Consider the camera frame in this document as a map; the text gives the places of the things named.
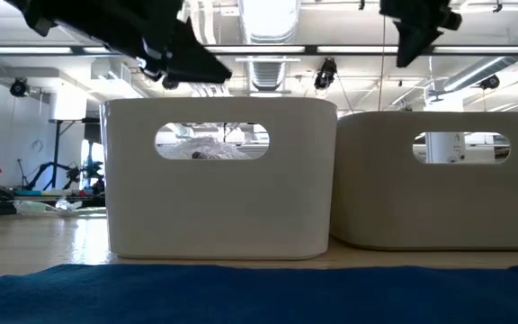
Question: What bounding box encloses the green white toothbrush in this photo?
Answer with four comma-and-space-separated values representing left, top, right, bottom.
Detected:
15, 200, 60, 216

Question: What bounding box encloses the white ventilation duct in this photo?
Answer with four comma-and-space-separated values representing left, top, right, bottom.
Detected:
238, 0, 303, 45

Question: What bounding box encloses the white box on pole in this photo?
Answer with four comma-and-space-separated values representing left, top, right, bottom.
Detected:
48, 89, 89, 122

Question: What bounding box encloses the blue cloth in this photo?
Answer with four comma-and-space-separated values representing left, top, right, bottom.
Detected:
0, 263, 518, 324

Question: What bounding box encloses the white square pillar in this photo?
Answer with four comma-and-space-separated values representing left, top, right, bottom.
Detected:
424, 132, 467, 164

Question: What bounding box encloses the pale grey plastic bin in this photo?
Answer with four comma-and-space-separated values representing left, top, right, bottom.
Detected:
329, 111, 518, 252

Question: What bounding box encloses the black crossbar with light strips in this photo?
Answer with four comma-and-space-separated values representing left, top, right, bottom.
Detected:
0, 43, 518, 58

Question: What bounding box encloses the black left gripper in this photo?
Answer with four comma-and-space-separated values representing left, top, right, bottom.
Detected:
105, 0, 233, 86

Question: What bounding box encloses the purple white toothbrush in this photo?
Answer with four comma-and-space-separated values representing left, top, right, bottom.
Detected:
163, 136, 254, 161

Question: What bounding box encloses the white plastic bin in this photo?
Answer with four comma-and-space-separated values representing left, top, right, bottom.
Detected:
100, 96, 339, 261

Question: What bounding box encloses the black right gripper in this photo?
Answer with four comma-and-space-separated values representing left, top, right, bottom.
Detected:
379, 0, 463, 68

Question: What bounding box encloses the black vertical pole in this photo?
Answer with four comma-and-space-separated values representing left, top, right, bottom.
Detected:
51, 119, 63, 191

